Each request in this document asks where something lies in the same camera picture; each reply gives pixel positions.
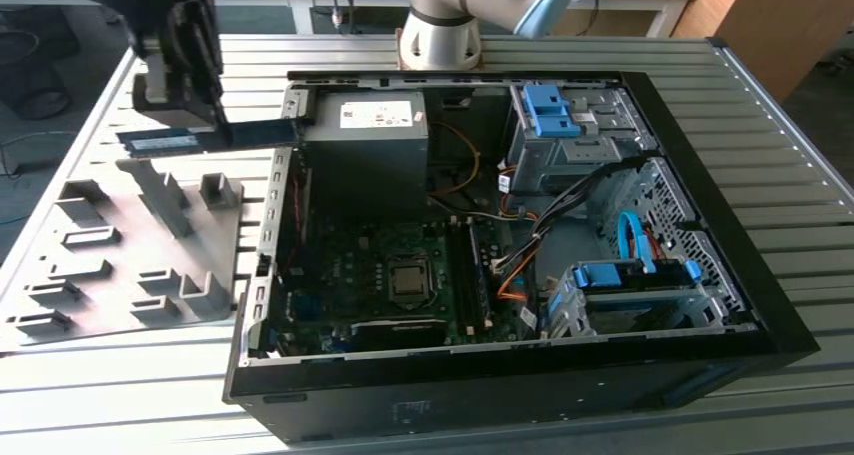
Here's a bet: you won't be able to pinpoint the black gripper finger link bars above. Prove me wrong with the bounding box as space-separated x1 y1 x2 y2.
165 0 235 151

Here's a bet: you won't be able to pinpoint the black gripper finger with plate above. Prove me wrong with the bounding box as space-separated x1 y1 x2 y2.
131 54 215 126

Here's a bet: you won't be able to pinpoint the RAM stick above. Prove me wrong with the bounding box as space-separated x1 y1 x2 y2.
116 119 299 155

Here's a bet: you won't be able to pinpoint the black RAM slot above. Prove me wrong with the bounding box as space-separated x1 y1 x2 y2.
447 216 476 336

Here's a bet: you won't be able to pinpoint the grey parts rack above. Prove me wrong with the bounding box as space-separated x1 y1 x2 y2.
0 157 247 349

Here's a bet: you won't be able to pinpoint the grey power supply unit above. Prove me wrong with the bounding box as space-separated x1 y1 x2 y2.
296 90 430 216

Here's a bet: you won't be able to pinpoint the green motherboard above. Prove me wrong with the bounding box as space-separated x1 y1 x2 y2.
276 214 535 356

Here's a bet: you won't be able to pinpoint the silver CPU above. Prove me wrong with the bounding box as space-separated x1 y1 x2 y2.
390 264 428 296

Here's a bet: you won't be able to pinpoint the CPU socket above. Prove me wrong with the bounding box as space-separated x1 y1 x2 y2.
380 253 440 312

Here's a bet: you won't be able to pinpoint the blue plastic drive latch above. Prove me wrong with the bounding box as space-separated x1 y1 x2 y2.
523 84 570 117
535 114 583 139

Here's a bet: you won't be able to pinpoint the black graphics card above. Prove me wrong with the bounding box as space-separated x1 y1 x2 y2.
350 314 450 352

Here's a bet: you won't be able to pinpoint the grey metal drive cage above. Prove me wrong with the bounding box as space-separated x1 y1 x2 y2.
504 82 663 197

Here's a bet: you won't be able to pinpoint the hard disk in blue carrier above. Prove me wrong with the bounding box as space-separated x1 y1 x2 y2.
571 259 702 294

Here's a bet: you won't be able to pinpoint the black PC case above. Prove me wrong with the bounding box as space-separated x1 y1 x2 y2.
219 69 822 446

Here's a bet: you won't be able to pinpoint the grey metal disk cage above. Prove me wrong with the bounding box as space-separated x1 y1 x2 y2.
540 264 746 340

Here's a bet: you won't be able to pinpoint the wooden cabinet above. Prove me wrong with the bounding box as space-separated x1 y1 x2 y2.
672 0 854 104

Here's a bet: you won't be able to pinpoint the thin cable with white plug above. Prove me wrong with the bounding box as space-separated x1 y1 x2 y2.
328 0 356 32

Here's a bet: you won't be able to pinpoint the yellow power wire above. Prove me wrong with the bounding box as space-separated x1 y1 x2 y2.
426 122 483 196

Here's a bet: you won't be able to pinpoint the multicolour power wire bundle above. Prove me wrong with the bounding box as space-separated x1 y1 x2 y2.
496 159 539 224

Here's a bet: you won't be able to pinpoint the black wire bundle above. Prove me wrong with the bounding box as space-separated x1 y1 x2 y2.
492 157 650 276

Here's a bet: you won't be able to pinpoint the orange data wire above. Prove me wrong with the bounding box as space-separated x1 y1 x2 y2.
496 252 539 304

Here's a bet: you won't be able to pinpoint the blue flat data wire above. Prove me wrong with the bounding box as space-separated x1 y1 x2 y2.
616 209 660 277

